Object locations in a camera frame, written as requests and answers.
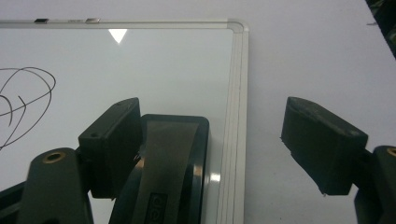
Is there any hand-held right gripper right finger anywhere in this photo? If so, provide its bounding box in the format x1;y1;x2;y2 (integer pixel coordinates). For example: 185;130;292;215
280;96;369;196

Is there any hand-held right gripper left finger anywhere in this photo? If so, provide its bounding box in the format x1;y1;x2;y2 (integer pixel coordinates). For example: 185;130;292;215
78;97;144;200

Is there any black whiteboard eraser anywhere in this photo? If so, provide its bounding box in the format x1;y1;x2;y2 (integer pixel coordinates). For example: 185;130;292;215
108;113;210;224

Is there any dark floor covering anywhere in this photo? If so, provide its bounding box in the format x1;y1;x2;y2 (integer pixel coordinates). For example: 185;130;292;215
364;0;396;59

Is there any white whiteboard with aluminium frame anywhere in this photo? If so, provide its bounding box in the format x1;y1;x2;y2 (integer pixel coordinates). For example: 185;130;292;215
0;18;250;224

